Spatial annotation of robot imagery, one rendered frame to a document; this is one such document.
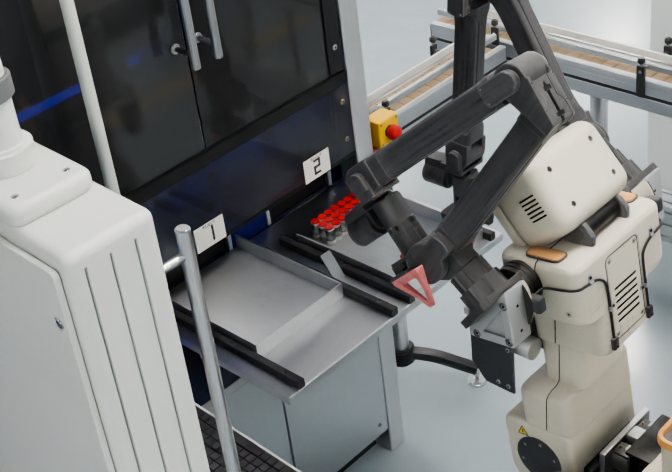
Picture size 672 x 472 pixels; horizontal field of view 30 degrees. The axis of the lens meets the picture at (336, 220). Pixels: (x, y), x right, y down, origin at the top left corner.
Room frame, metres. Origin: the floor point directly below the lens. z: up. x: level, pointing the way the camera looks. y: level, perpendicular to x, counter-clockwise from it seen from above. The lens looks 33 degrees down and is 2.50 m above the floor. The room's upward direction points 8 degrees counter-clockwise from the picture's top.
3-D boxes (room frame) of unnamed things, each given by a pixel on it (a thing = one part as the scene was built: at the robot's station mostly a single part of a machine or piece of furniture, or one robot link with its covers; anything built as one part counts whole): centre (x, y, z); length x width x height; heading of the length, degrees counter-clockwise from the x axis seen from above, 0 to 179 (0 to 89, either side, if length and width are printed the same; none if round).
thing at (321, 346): (2.31, 0.04, 0.87); 0.70 x 0.48 x 0.02; 133
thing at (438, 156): (2.33, -0.26, 1.10); 0.11 x 0.09 x 0.12; 45
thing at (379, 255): (2.39, -0.12, 0.90); 0.34 x 0.26 x 0.04; 43
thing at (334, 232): (2.47, -0.04, 0.90); 0.18 x 0.02 x 0.05; 133
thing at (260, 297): (2.24, 0.22, 0.90); 0.34 x 0.26 x 0.04; 43
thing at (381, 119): (2.73, -0.14, 0.99); 0.08 x 0.07 x 0.07; 43
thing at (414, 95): (3.03, -0.25, 0.92); 0.69 x 0.16 x 0.16; 133
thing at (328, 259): (2.25, -0.01, 0.91); 0.14 x 0.03 x 0.06; 43
